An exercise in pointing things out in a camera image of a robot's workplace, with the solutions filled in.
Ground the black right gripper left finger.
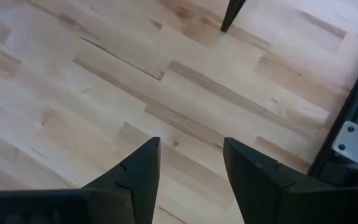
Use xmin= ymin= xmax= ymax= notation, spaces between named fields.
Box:
xmin=0 ymin=136 xmax=162 ymax=224

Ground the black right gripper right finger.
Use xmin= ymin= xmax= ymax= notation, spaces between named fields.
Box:
xmin=223 ymin=137 xmax=358 ymax=224

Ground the silver metal corner bracket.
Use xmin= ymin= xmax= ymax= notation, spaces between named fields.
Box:
xmin=331 ymin=120 xmax=358 ymax=166

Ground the black aluminium rig frame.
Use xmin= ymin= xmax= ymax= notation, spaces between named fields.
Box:
xmin=307 ymin=40 xmax=358 ymax=179

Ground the black metal frame leg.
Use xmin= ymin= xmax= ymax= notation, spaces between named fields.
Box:
xmin=220 ymin=0 xmax=247 ymax=33

